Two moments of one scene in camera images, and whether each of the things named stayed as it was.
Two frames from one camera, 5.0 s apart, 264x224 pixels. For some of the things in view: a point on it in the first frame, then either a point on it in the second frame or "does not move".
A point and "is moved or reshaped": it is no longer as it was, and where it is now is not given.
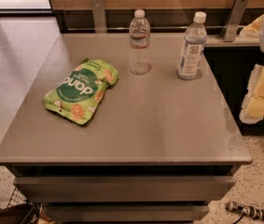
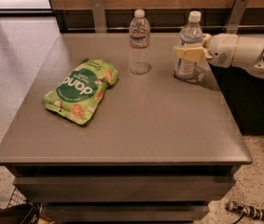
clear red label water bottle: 139,36 does not move
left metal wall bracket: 99,15 does not move
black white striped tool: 262,215 does not move
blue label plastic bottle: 193,49 is moved or reshaped
